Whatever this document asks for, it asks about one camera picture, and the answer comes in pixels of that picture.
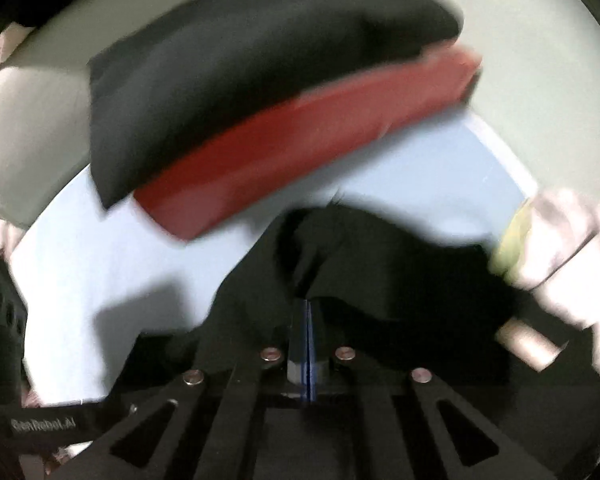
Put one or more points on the beige tube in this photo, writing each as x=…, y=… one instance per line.
x=525, y=345

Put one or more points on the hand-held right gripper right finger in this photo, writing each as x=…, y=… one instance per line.
x=316, y=340

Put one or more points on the pale green bed sheet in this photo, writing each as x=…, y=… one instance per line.
x=530, y=85

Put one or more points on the light green cloth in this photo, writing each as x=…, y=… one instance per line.
x=510, y=252

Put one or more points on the folded black cloth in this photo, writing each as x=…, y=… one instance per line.
x=230, y=75

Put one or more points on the light grey garment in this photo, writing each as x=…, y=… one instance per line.
x=560, y=250

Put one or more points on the black garment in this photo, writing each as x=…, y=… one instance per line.
x=405, y=285

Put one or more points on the red cardboard box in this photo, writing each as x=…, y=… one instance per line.
x=280, y=160

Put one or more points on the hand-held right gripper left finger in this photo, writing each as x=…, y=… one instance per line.
x=299, y=340

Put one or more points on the blue mat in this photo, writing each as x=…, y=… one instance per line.
x=105, y=240

